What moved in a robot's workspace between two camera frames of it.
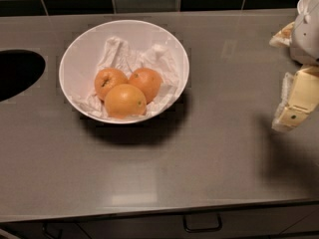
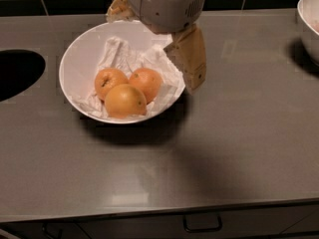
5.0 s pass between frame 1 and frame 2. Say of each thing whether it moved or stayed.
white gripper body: moved
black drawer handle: stayed
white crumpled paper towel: stayed
